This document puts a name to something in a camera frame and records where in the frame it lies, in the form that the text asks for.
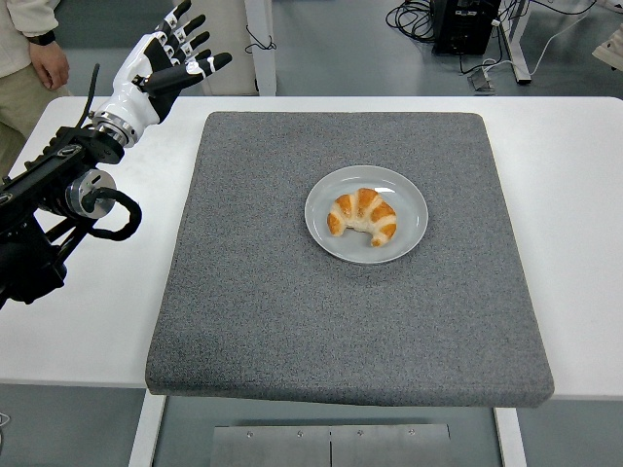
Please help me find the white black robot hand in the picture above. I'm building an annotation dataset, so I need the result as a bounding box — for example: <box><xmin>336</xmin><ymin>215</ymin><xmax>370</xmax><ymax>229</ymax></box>
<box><xmin>94</xmin><ymin>0</ymin><xmax>234</xmax><ymax>126</ymax></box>

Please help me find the golden croissant bread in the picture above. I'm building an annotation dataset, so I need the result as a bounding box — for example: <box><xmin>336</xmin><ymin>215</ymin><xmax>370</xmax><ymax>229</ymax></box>
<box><xmin>326</xmin><ymin>187</ymin><xmax>398</xmax><ymax>248</ymax></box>

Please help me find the round grey plate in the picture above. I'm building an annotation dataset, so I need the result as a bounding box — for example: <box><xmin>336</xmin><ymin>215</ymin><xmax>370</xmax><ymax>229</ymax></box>
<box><xmin>304</xmin><ymin>164</ymin><xmax>430</xmax><ymax>266</ymax></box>

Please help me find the person's hand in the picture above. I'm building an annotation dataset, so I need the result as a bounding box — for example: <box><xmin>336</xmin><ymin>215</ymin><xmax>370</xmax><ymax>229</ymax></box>
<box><xmin>28</xmin><ymin>41</ymin><xmax>71</xmax><ymax>91</ymax></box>

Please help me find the black wrist watch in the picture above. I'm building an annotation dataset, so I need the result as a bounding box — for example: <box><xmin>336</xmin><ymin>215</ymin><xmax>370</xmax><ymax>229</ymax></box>
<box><xmin>26</xmin><ymin>29</ymin><xmax>58</xmax><ymax>48</ymax></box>

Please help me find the person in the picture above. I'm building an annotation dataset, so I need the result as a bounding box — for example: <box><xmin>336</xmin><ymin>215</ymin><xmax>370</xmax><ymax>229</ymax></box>
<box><xmin>0</xmin><ymin>0</ymin><xmax>72</xmax><ymax>166</ymax></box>

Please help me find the grey felt mat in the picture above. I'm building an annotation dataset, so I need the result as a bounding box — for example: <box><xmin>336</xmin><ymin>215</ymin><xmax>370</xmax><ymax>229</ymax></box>
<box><xmin>144</xmin><ymin>111</ymin><xmax>556</xmax><ymax>409</ymax></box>

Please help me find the black computer case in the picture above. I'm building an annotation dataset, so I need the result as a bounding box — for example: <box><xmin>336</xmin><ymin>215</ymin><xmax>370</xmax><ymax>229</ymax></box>
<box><xmin>430</xmin><ymin>0</ymin><xmax>502</xmax><ymax>56</ymax></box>

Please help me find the white table leg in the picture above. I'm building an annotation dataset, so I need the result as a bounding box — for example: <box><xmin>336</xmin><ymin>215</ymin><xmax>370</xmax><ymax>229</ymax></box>
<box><xmin>494</xmin><ymin>407</ymin><xmax>529</xmax><ymax>467</ymax></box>
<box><xmin>128</xmin><ymin>391</ymin><xmax>167</xmax><ymax>467</ymax></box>

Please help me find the white desk leg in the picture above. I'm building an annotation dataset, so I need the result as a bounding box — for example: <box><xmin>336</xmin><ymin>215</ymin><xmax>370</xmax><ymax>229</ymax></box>
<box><xmin>500</xmin><ymin>0</ymin><xmax>532</xmax><ymax>87</ymax></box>

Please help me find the thin black hanging cable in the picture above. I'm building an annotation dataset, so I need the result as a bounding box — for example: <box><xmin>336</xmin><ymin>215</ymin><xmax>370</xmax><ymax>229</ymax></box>
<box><xmin>243</xmin><ymin>23</ymin><xmax>277</xmax><ymax>54</ymax></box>

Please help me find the black floor cable bundle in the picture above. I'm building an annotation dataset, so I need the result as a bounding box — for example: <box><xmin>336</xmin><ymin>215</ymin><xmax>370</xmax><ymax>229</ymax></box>
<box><xmin>385</xmin><ymin>0</ymin><xmax>439</xmax><ymax>45</ymax></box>

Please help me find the white floor cable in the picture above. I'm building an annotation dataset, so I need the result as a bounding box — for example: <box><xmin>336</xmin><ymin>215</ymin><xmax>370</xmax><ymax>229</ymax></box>
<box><xmin>528</xmin><ymin>0</ymin><xmax>601</xmax><ymax>77</ymax></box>

